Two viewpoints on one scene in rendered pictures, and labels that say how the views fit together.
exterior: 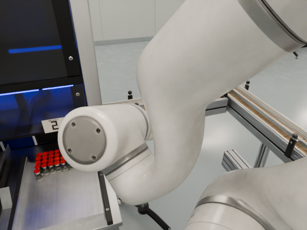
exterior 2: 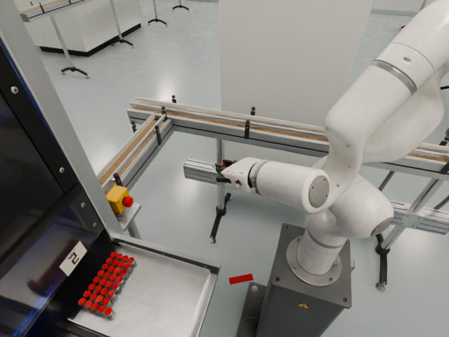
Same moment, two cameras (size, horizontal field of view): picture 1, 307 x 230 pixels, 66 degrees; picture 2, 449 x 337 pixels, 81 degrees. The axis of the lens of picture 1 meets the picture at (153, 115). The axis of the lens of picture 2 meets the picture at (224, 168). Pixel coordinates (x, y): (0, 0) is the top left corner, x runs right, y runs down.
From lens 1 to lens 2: 52 cm
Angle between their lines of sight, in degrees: 44
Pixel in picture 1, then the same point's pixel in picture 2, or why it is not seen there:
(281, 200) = (381, 152)
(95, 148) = (325, 190)
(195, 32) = (390, 105)
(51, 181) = (127, 304)
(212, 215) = not seen: hidden behind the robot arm
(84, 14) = (58, 108)
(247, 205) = not seen: hidden behind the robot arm
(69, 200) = (166, 295)
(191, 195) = (168, 222)
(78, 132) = (316, 189)
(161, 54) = (370, 120)
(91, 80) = (89, 179)
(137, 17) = not seen: outside the picture
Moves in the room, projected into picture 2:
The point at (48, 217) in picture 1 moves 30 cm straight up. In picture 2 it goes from (172, 322) to (154, 277)
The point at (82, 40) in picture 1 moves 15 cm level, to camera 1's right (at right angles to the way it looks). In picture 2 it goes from (66, 140) to (115, 114)
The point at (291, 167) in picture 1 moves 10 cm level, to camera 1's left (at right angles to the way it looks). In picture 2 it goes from (377, 138) to (365, 162)
